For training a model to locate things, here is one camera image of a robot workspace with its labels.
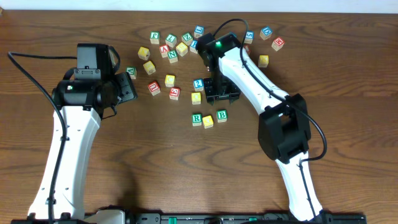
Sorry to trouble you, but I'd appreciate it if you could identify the green B block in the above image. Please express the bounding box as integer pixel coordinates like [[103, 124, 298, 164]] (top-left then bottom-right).
[[216, 110, 228, 123]]

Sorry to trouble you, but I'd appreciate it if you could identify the yellow O block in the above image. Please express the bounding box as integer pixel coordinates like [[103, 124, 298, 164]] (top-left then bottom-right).
[[202, 115, 214, 129]]

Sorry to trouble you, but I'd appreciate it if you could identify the green R block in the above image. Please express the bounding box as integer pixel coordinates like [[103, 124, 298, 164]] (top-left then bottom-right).
[[192, 113, 202, 126]]

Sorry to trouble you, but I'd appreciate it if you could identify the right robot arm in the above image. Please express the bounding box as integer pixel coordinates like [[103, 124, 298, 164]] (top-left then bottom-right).
[[196, 33, 323, 222]]

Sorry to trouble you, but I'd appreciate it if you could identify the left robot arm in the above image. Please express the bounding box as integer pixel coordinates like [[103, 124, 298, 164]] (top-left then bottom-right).
[[8, 44, 137, 223]]

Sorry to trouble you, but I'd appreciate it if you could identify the yellow block bottom centre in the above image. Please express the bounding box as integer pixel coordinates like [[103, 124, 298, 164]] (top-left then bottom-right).
[[191, 92, 201, 105]]

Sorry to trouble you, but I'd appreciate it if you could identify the blue 2 block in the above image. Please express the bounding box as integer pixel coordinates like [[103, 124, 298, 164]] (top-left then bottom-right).
[[193, 78, 204, 91]]

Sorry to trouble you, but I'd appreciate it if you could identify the green V block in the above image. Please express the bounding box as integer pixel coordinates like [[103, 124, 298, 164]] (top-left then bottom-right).
[[126, 67, 137, 80]]

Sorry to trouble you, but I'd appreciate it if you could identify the red U block lower left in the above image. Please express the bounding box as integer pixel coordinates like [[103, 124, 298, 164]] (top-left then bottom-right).
[[147, 81, 161, 96]]

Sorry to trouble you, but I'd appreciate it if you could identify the yellow block left lower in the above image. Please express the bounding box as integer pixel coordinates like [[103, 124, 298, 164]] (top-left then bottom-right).
[[143, 61, 156, 75]]

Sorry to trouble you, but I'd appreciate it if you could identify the red E block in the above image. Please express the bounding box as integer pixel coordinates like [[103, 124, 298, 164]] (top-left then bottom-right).
[[169, 87, 180, 100]]

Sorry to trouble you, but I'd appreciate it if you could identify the yellow block far left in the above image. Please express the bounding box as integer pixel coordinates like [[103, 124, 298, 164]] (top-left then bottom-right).
[[137, 47, 150, 60]]

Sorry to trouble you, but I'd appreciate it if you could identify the yellow C block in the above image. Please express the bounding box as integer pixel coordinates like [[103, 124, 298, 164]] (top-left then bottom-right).
[[165, 74, 175, 88]]

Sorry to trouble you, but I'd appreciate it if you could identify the red I block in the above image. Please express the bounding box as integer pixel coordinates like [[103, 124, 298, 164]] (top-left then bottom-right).
[[244, 45, 251, 55]]

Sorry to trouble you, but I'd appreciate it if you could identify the yellow K block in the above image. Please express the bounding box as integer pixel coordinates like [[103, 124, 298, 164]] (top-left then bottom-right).
[[258, 55, 269, 68]]

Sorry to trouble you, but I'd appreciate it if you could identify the blue P block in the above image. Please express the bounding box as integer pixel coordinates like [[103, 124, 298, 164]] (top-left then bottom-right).
[[190, 40, 198, 54]]

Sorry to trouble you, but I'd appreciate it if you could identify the yellow block near A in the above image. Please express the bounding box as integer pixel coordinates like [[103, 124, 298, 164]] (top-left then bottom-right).
[[175, 42, 188, 57]]

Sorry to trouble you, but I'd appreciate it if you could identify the red A block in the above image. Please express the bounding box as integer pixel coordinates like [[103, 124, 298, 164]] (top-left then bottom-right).
[[159, 44, 170, 58]]

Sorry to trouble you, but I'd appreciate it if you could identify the green N block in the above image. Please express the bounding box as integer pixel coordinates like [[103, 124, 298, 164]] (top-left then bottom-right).
[[167, 50, 178, 63]]

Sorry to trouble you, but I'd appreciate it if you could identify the green Z block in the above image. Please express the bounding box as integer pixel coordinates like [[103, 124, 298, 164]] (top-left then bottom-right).
[[182, 32, 193, 46]]

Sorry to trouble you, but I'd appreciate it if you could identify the blue J block top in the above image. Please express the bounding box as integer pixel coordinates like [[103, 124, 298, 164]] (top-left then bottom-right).
[[194, 26, 205, 39]]

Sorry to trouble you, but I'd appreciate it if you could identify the green L block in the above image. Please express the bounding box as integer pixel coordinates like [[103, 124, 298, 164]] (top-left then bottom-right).
[[165, 34, 177, 48]]

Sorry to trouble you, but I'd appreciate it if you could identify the red M block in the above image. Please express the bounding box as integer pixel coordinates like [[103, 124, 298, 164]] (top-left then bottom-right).
[[271, 37, 285, 51]]

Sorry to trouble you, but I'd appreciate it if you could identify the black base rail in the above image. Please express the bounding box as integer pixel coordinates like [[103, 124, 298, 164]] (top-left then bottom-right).
[[81, 212, 368, 224]]

